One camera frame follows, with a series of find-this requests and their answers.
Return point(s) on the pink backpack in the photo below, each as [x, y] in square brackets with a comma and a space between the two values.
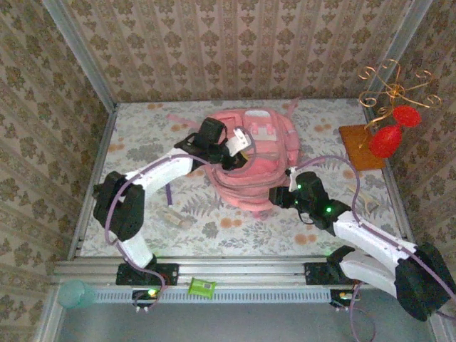
[263, 167]

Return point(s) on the purple pen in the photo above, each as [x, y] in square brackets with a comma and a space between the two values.
[170, 197]

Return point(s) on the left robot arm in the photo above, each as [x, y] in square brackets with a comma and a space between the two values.
[124, 210]

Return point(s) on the thin wooden stick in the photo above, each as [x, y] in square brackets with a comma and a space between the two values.
[367, 203]

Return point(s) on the wooden base board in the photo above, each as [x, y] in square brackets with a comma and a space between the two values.
[356, 149]

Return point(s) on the floral tablecloth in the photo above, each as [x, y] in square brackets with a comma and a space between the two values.
[142, 121]

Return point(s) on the large red ornament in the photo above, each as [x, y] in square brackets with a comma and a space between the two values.
[385, 142]

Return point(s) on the small red ornament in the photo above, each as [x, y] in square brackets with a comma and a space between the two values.
[407, 115]

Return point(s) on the teal plastic cup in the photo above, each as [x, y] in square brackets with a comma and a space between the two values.
[75, 294]

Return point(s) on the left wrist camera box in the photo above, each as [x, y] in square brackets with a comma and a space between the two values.
[238, 142]

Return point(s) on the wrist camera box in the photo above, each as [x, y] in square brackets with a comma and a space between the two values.
[293, 178]
[238, 142]

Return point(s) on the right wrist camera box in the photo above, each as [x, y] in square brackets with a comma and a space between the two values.
[293, 178]

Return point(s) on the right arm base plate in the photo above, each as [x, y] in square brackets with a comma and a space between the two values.
[317, 273]

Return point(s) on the aluminium table side rail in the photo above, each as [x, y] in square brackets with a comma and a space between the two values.
[102, 149]
[389, 178]

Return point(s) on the aluminium frame rail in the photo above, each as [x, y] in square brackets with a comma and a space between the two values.
[242, 270]

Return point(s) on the green device on rail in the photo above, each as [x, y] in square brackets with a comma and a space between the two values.
[201, 286]

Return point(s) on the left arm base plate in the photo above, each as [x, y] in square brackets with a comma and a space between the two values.
[167, 274]

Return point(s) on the aluminium corner post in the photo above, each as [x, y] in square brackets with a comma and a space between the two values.
[78, 53]
[399, 50]

